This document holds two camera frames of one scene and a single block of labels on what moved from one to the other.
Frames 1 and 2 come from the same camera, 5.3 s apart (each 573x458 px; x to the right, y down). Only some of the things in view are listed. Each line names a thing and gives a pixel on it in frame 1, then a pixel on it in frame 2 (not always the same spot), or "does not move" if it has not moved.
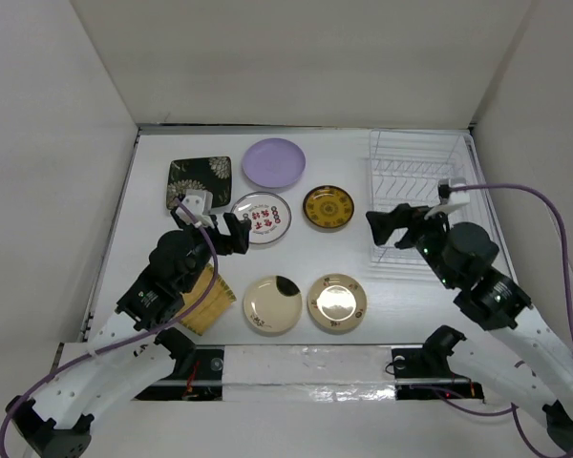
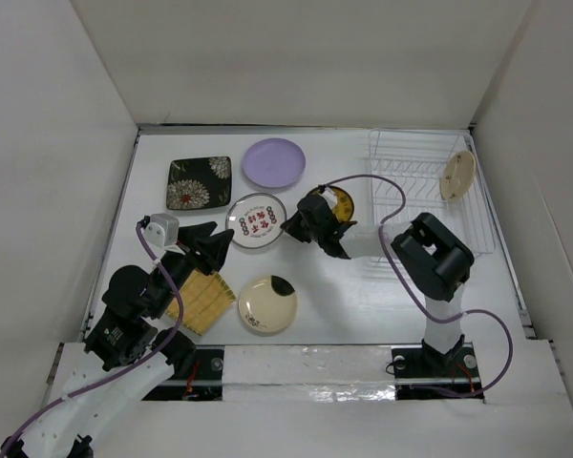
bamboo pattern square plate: x=220 y=299 does not move
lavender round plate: x=273 y=162 does not move
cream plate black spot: x=272 y=303 does not move
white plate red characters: x=269 y=215 does not move
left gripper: x=225 y=243 to x=207 y=252
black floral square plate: x=213 y=174 does not move
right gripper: x=381 y=223 to x=292 y=227
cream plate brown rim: x=337 y=301 to x=457 y=175
